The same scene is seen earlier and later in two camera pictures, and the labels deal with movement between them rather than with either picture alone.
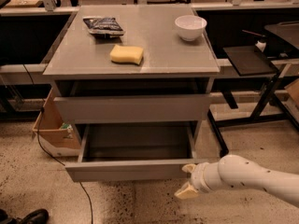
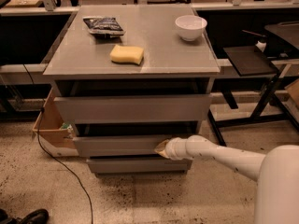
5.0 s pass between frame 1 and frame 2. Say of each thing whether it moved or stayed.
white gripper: moved
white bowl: stayed
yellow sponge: stayed
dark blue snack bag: stayed
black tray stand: stayed
